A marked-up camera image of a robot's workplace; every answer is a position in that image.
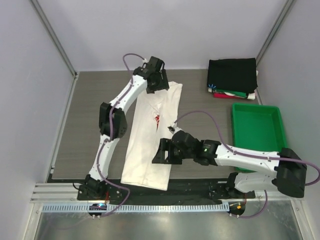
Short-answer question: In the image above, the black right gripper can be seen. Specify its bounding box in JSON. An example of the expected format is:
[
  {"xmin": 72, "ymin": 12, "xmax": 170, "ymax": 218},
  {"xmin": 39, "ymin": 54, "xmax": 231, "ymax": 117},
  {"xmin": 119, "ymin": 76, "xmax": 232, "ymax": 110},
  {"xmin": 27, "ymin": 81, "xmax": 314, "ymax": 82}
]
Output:
[{"xmin": 152, "ymin": 137, "xmax": 194, "ymax": 165}]

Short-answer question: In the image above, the white t-shirt red print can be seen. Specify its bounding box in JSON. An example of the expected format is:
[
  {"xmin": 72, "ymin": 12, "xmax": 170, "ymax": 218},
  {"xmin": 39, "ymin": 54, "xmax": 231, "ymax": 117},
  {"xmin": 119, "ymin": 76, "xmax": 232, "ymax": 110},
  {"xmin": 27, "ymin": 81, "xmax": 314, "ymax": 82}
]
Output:
[{"xmin": 120, "ymin": 81, "xmax": 183, "ymax": 191}]

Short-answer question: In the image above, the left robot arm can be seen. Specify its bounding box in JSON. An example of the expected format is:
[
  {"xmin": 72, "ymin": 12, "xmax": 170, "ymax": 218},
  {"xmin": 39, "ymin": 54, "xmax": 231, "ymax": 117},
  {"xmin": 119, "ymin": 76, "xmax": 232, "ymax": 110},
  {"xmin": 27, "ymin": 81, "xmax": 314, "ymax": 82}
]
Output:
[{"xmin": 77, "ymin": 56, "xmax": 169, "ymax": 201}]

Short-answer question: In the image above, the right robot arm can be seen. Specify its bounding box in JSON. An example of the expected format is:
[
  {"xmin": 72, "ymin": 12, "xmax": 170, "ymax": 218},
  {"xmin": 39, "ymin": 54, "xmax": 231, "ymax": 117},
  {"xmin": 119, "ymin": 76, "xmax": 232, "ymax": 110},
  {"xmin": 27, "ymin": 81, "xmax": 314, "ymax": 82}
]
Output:
[{"xmin": 151, "ymin": 129, "xmax": 307, "ymax": 198}]

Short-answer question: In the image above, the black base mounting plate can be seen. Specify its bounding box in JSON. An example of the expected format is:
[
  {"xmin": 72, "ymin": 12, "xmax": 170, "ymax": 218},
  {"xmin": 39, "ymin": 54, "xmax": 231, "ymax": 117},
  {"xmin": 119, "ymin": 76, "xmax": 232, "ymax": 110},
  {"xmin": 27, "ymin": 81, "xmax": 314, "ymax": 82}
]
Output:
[{"xmin": 77, "ymin": 178, "xmax": 256, "ymax": 206}]

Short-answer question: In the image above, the folded red t-shirt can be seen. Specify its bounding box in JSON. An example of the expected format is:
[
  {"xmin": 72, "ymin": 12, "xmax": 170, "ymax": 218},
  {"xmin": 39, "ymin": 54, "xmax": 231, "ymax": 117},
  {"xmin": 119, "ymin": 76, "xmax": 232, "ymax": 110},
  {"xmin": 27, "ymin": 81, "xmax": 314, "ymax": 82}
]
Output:
[{"xmin": 213, "ymin": 92, "xmax": 233, "ymax": 99}]

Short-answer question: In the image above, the folded green t-shirt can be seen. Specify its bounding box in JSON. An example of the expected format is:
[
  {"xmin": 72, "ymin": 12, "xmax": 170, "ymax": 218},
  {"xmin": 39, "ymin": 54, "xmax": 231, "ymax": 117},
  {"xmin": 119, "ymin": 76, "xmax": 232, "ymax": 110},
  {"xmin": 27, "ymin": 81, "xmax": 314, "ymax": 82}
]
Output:
[{"xmin": 224, "ymin": 91, "xmax": 248, "ymax": 99}]

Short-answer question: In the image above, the green plastic tray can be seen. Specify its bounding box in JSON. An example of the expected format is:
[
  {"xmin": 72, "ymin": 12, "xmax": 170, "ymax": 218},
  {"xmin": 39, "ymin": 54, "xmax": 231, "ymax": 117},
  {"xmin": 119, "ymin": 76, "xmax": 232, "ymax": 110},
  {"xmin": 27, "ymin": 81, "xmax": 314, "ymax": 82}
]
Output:
[{"xmin": 231, "ymin": 102, "xmax": 290, "ymax": 174}]

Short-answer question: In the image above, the folded white t-shirt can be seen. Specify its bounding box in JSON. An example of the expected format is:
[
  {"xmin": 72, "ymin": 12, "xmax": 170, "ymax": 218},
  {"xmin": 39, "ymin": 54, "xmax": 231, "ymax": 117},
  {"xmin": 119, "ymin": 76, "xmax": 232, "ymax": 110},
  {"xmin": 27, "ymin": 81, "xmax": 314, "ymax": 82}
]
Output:
[{"xmin": 246, "ymin": 92, "xmax": 256, "ymax": 100}]

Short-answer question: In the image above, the aluminium extrusion crossbar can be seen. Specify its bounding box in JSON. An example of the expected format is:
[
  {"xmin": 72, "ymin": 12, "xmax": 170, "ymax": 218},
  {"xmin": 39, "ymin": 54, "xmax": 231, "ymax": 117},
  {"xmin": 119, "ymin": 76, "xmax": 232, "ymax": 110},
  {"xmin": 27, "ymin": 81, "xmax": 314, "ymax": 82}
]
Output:
[{"xmin": 30, "ymin": 182, "xmax": 303, "ymax": 203}]

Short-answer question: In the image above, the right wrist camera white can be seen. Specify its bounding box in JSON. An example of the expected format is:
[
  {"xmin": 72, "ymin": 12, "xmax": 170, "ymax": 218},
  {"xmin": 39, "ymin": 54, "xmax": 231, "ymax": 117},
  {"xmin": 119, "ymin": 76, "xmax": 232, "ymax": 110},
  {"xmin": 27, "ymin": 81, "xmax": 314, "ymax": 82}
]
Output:
[{"xmin": 167, "ymin": 123, "xmax": 182, "ymax": 135}]

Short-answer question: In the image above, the left aluminium frame post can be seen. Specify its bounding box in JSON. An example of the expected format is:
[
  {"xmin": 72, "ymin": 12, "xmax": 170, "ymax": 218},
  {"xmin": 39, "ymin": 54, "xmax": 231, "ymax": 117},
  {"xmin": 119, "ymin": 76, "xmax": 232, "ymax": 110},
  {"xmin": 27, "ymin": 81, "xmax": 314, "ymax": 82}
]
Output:
[{"xmin": 29, "ymin": 0, "xmax": 77, "ymax": 78}]

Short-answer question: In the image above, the aluminium frame post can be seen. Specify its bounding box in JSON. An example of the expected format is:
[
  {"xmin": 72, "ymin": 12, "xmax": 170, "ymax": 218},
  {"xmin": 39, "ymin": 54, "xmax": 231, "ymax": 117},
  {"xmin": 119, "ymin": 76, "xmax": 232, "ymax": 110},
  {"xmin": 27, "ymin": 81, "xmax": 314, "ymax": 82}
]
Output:
[
  {"xmin": 256, "ymin": 0, "xmax": 297, "ymax": 66},
  {"xmin": 29, "ymin": 0, "xmax": 77, "ymax": 78}
]

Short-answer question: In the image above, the slotted cable duct rail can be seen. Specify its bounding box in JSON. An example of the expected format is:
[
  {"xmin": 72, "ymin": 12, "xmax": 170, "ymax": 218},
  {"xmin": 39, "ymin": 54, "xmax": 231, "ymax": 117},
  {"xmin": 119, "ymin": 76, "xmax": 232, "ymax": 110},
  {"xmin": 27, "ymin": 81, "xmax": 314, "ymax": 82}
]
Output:
[{"xmin": 42, "ymin": 202, "xmax": 230, "ymax": 214}]

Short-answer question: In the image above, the right aluminium frame post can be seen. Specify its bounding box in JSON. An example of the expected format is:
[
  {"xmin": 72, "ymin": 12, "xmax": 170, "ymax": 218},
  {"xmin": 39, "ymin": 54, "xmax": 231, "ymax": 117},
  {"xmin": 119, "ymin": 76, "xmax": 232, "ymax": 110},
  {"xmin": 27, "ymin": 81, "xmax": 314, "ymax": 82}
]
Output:
[{"xmin": 256, "ymin": 0, "xmax": 297, "ymax": 66}]

